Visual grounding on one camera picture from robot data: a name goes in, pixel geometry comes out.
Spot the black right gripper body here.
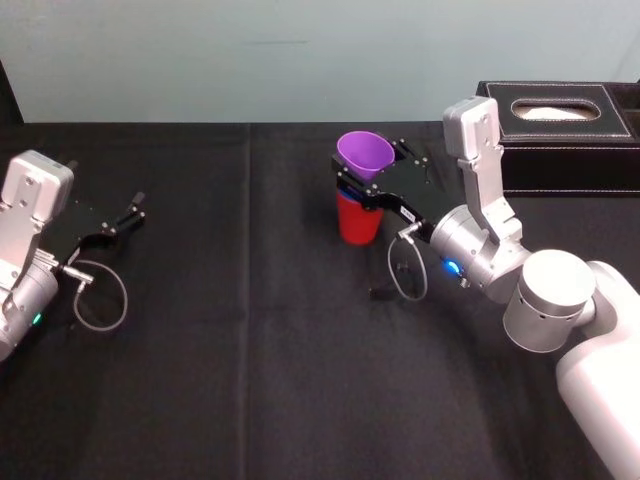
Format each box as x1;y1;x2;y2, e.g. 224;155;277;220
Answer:
366;152;466;244

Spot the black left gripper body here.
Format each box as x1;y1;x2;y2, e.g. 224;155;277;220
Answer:
43;198;123;265

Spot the purple plastic cup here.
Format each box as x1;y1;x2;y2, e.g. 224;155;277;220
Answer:
335;130;397;184

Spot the red plastic cup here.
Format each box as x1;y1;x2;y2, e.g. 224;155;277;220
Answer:
335;188;386;246

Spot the black panel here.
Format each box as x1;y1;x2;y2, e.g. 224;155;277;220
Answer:
0;59;26;125

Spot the white tissue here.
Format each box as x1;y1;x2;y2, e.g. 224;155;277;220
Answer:
513;101;601;122

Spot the black leather tissue box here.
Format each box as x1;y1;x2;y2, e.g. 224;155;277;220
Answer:
474;80;640;194

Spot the black table cloth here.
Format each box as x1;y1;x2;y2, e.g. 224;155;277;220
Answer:
0;118;640;480

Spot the thin grey left gripper cable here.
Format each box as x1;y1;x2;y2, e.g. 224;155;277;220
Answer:
61;259;130;332

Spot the thin grey gripper cable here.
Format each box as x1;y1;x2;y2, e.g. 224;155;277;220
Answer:
61;259;130;332
387;222;427;302

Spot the thin grey right gripper cable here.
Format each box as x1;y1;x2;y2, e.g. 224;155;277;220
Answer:
387;222;427;302

